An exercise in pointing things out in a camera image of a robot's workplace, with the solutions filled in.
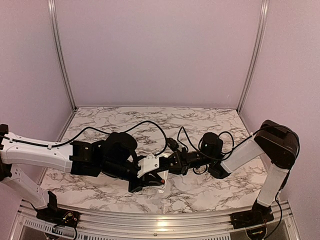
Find white remote control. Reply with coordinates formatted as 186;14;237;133
151;153;171;193

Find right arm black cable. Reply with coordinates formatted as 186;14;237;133
176;126;235;176

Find left aluminium frame post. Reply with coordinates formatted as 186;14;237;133
48;0;77;112

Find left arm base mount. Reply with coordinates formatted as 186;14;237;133
36;190;80;228

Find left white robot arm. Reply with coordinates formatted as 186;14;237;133
0;124;166;223

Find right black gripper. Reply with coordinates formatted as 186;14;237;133
165;147;214;176

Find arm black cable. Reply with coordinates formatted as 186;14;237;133
0;120;168;157
176;126;235;176

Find right aluminium frame post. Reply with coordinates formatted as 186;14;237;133
236;0;270;115

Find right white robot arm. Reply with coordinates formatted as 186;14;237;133
158;120;301;224

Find aluminium frame post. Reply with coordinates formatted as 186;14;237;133
236;0;270;115
48;0;77;112

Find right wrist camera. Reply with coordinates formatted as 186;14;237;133
166;137;179;152

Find front aluminium rail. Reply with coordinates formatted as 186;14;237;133
9;199;301;240

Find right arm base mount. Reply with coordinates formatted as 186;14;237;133
230;210;274;229

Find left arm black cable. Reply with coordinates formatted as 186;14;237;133
0;120;168;157

